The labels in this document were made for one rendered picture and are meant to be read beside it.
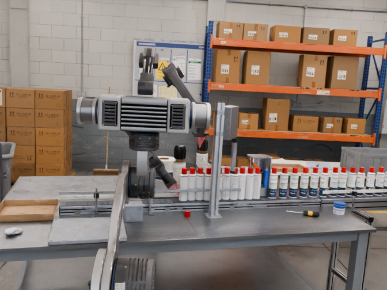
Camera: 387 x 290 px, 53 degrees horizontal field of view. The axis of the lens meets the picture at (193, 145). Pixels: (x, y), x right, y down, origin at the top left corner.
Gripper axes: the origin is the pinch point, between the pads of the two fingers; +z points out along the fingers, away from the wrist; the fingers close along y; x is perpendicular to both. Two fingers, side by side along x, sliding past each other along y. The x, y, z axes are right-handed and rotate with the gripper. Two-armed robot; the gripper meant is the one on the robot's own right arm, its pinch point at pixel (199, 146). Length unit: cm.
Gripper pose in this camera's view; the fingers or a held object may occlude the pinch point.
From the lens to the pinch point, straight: 256.7
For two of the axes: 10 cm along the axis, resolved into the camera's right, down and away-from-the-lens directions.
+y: -9.7, -0.1, -2.6
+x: 2.6, 1.9, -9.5
